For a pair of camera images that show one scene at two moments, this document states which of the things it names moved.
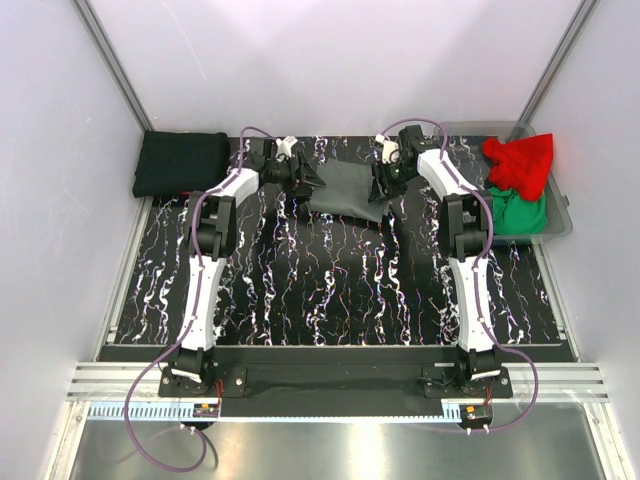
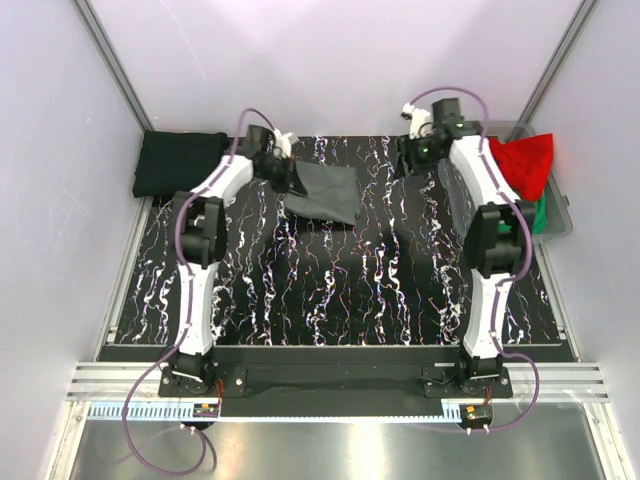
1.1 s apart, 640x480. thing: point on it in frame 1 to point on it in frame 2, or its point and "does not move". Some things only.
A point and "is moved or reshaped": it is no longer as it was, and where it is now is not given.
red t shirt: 523,164 does not move
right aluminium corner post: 578,22 does not move
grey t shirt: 346,192 is moved or reshaped
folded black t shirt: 180,163 does not move
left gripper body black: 285,174 does not move
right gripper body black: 393,176 to 421,154
